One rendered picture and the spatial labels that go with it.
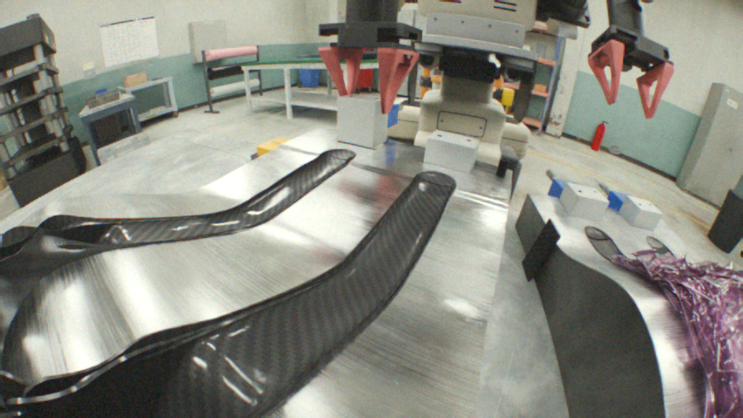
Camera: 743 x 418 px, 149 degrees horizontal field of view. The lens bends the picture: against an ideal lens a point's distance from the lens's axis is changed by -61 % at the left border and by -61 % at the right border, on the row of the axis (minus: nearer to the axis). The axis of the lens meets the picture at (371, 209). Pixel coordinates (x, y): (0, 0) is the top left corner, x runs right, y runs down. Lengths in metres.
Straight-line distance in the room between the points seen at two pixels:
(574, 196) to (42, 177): 4.27
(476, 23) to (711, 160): 5.58
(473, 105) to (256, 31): 7.23
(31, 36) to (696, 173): 9.14
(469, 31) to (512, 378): 0.61
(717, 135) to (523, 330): 5.78
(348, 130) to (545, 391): 0.32
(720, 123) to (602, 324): 5.77
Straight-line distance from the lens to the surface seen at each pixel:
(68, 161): 4.06
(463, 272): 0.16
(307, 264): 0.15
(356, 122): 0.31
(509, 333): 0.26
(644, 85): 0.49
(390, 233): 0.19
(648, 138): 5.97
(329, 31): 0.32
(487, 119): 0.68
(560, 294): 0.27
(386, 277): 0.16
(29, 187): 4.20
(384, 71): 0.28
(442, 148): 0.27
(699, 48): 6.30
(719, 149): 6.02
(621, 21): 0.47
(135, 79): 6.05
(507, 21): 0.69
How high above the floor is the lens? 1.00
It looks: 33 degrees down
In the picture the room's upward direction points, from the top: 3 degrees clockwise
